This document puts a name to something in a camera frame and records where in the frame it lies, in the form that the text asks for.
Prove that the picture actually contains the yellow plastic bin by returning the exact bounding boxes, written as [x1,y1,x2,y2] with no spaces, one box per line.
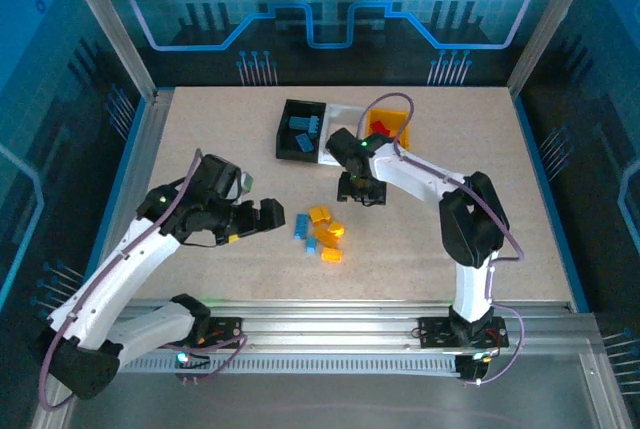
[362,106,414,153]

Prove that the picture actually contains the black base controller box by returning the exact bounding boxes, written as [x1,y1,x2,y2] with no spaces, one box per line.
[457,352,494,385]
[174,348,212,383]

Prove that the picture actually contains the white plastic bin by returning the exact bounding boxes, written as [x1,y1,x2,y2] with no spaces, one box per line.
[317,103,370,169]

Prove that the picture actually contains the black right mount plate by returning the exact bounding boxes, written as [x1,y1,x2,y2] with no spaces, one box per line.
[418,316,510,349]

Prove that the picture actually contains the slotted grey cable duct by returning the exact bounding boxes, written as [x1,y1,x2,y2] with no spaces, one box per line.
[119,352,464,376]

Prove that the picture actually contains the black plastic bin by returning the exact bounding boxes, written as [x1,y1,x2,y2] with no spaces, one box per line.
[274,98,328,165]

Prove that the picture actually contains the black left mount plate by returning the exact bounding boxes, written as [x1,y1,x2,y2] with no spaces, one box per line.
[199,316,244,350]

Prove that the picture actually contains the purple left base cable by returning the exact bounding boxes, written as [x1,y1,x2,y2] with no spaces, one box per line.
[169,331,250,385]

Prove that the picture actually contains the black mount plate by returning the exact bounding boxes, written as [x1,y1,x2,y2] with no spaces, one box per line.
[199,316,244,350]
[418,316,510,349]

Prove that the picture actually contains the aluminium frame post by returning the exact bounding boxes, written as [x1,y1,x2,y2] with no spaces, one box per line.
[55,0,157,100]
[508,0,604,95]

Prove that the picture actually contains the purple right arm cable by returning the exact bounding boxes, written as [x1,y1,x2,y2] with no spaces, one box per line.
[357,92,526,386]

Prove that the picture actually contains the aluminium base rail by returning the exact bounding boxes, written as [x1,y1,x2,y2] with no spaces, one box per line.
[124,298,596,350]

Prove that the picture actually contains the grey metal front panel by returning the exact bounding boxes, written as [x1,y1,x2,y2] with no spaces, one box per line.
[29,348,634,429]

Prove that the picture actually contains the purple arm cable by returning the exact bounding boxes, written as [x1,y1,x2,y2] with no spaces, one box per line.
[38,148,204,411]
[357,92,526,386]

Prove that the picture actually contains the aluminium side rail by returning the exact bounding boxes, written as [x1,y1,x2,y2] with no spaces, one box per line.
[97,88,174,300]

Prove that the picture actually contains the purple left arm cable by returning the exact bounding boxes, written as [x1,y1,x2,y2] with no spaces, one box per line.
[38,148,204,411]

